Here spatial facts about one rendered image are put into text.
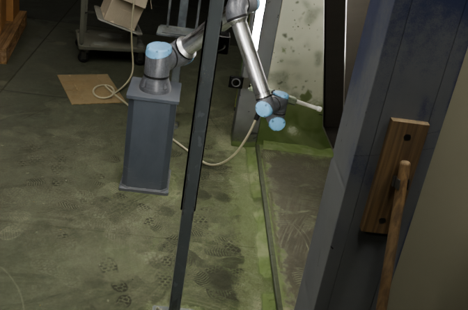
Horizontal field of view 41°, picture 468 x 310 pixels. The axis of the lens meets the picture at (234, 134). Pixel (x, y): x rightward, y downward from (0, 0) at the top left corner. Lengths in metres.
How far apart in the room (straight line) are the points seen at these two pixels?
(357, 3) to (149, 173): 1.61
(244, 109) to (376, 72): 3.18
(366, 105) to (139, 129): 2.46
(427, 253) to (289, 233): 1.89
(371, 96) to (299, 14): 2.95
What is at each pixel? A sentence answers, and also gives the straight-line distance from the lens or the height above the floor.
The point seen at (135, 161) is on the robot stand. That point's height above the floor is 0.21.
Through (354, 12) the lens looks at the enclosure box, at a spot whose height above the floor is 1.37.
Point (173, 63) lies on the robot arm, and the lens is 3.67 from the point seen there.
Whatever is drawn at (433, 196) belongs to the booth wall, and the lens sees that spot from 1.76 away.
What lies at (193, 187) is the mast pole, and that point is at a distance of 2.53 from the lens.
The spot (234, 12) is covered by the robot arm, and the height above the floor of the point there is 1.24.
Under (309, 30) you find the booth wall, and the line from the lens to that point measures 4.33.
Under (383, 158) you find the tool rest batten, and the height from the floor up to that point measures 1.45.
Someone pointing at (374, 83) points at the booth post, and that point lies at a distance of 1.37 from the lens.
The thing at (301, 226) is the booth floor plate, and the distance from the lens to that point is 3.75.
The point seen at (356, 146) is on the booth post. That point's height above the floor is 1.46.
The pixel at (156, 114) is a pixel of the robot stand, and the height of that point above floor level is 0.54.
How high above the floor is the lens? 2.04
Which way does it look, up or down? 25 degrees down
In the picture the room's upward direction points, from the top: 9 degrees clockwise
